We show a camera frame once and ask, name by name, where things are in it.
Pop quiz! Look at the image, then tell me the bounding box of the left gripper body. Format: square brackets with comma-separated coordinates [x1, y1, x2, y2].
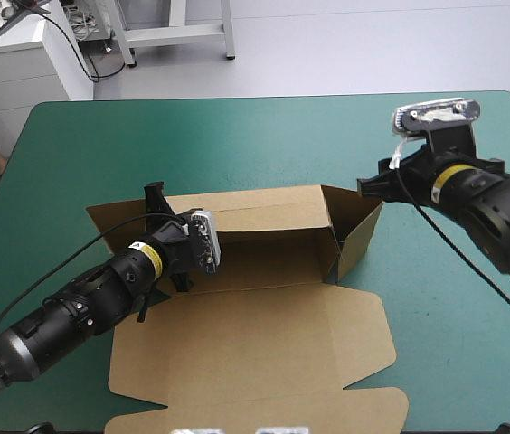
[153, 211, 198, 276]

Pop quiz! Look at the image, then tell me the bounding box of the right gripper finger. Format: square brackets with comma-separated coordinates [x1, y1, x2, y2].
[355, 173, 395, 203]

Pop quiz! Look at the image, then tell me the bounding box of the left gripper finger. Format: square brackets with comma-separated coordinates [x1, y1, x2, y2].
[143, 181, 177, 223]
[170, 269, 194, 294]

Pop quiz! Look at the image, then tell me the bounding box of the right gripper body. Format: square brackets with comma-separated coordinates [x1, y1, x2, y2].
[389, 146, 505, 205]

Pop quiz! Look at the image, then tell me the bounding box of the brown cardboard box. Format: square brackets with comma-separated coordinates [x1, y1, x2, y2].
[85, 184, 411, 434]

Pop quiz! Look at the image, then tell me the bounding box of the white cabinet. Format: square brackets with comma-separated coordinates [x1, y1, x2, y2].
[0, 16, 96, 160]

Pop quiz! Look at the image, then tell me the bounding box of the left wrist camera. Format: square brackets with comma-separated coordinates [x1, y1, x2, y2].
[187, 209, 222, 276]

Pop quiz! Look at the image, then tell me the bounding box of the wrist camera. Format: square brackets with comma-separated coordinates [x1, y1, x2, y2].
[390, 96, 482, 160]
[187, 209, 222, 276]

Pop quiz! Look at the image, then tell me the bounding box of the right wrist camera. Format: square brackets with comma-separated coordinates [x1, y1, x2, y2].
[390, 96, 482, 160]

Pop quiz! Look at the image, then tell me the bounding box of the black floor cable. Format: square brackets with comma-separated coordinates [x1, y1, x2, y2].
[40, 11, 127, 84]

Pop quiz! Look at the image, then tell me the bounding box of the white table frame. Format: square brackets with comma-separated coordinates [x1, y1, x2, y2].
[113, 0, 237, 70]

